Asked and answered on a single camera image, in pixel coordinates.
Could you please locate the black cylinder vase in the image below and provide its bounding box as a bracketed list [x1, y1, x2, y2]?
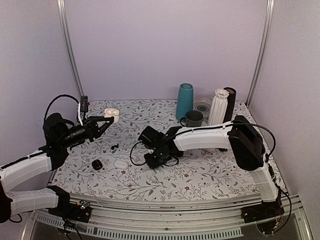
[223, 87, 237, 123]

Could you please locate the front aluminium rail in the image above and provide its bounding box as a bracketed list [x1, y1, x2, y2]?
[22, 195, 314, 240]

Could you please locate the dark grey mug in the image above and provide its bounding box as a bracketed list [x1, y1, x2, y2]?
[179, 110, 204, 128]

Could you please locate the small black closed case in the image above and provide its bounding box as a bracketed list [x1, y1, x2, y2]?
[91, 159, 103, 171]

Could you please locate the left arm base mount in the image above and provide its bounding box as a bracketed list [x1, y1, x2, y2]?
[48, 185, 92, 223]

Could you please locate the clear glass dish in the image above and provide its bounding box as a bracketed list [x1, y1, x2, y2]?
[193, 97, 212, 119]

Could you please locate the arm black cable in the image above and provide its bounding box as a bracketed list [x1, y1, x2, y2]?
[129, 121, 293, 223]
[43, 94, 82, 121]

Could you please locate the left aluminium frame post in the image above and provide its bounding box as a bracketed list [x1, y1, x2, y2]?
[56, 0, 85, 97]

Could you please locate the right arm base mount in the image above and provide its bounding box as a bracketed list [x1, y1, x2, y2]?
[240, 195, 285, 223]

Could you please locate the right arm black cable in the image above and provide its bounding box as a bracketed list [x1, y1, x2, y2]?
[129, 121, 293, 223]

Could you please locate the floral patterned table mat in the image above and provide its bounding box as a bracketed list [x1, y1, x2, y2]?
[52, 99, 258, 202]

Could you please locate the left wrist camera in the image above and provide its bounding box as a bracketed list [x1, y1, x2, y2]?
[77, 95, 88, 126]

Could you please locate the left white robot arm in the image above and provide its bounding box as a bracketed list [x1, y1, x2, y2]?
[0, 109, 119, 223]

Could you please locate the white closed earbuds case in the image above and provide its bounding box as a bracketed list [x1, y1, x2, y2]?
[114, 160, 129, 170]

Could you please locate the teal tall vase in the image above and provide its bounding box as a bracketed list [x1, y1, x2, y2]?
[175, 83, 194, 121]

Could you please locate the white earbuds case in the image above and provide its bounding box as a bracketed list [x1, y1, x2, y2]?
[104, 108, 120, 124]
[114, 160, 129, 170]

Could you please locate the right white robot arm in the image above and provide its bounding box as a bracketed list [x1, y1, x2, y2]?
[138, 115, 280, 218]

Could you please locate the aluminium frame post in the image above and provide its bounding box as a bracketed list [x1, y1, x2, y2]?
[245, 0, 275, 108]
[56, 0, 85, 97]

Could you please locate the white ribbed vase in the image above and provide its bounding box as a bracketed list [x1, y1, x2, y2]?
[207, 88, 229, 126]

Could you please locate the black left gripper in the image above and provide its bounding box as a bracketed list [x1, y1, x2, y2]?
[58, 115, 114, 148]

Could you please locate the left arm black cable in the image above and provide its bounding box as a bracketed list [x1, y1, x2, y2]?
[43, 94, 82, 121]

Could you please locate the right aluminium frame post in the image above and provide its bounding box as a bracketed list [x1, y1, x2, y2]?
[245, 0, 275, 108]

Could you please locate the small black case right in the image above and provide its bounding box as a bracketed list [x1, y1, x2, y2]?
[218, 148, 228, 152]

